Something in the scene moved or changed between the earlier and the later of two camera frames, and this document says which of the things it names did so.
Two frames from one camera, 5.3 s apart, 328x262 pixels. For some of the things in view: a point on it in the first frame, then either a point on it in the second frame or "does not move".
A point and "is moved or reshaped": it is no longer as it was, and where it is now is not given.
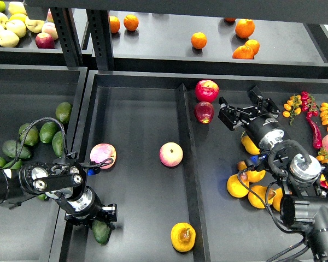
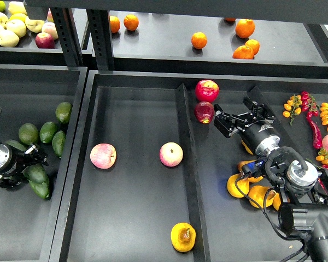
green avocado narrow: (57, 143) does not move
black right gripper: (265, 129) to (260, 137)
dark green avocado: (101, 231) is moved or reshaped
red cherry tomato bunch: (309, 105) does not move
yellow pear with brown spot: (183, 236) does not move
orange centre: (199, 40) does not move
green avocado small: (47, 131) does not move
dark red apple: (203, 112) does not move
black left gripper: (87, 208) to (12, 162)
